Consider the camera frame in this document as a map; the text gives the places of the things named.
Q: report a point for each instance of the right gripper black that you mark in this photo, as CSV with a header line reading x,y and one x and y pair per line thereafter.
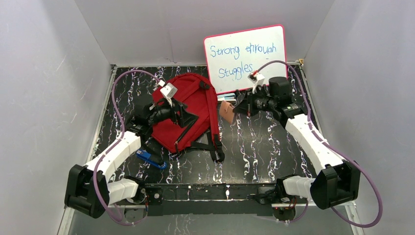
x,y
246,106

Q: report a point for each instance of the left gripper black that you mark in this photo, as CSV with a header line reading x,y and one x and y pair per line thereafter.
x,y
175,112

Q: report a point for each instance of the red student backpack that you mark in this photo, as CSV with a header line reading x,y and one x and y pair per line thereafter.
x,y
194,125

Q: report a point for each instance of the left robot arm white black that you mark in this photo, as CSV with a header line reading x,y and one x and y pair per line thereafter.
x,y
107,162

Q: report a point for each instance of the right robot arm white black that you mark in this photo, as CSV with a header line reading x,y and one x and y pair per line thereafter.
x,y
337,179

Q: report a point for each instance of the blue stapler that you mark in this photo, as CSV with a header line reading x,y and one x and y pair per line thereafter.
x,y
153,159

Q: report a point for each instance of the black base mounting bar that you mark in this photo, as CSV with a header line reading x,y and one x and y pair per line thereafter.
x,y
259,199

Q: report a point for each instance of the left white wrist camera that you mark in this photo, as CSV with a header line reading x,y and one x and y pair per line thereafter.
x,y
168,91

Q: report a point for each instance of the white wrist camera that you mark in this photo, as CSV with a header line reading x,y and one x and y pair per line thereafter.
x,y
257,79
168,91

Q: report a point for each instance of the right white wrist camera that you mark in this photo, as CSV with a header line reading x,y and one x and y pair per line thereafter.
x,y
257,79

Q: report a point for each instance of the whiteboard with pink frame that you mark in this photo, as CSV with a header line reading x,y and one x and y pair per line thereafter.
x,y
231,57

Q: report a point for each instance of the aluminium frame rail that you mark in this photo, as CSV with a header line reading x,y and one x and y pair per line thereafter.
x,y
263,200

